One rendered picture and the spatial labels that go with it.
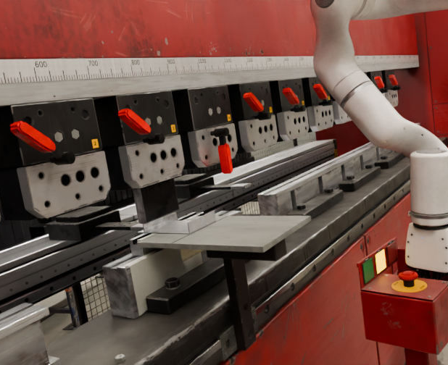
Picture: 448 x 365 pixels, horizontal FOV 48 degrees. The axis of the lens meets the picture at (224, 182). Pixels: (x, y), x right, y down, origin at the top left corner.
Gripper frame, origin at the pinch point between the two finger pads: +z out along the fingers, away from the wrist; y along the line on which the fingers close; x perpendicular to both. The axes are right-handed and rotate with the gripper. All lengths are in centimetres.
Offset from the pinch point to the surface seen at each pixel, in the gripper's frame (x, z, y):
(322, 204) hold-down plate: 12.0, -12.9, -34.7
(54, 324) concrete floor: 31, 96, -250
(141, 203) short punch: -52, -29, -34
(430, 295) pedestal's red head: -13.2, -4.5, 4.7
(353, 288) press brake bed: 12.1, 11.1, -26.2
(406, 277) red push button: -11.7, -6.6, -0.9
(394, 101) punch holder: 110, -34, -56
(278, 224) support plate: -41.0, -25.2, -11.5
